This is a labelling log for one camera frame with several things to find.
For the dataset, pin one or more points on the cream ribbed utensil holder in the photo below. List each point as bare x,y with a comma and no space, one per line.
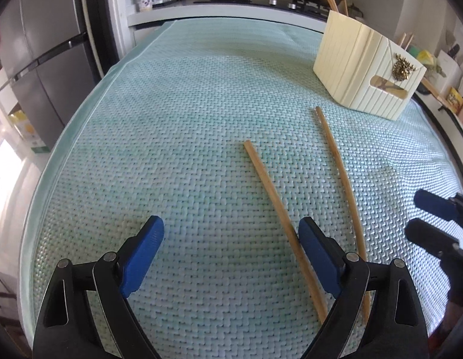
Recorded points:
351,63

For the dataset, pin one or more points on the yellow green plastic bag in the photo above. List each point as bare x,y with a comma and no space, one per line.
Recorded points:
422,55

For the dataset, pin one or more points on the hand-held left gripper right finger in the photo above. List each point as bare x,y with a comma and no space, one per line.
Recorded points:
317,254

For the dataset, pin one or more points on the white paper box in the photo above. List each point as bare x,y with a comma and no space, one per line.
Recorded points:
450,63

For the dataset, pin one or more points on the yellow snack packet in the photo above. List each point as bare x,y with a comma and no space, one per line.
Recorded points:
455,99

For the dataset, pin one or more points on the light green woven mat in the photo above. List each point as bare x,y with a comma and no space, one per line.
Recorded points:
179,119

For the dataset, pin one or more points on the grey refrigerator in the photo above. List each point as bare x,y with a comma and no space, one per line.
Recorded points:
40,45

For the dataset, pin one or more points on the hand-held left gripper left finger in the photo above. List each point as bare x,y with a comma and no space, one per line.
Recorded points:
143,258

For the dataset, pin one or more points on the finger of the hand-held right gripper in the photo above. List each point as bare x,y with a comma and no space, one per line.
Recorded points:
426,233
430,200

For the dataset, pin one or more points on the yellow white carton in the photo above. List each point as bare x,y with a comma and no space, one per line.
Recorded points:
27,129

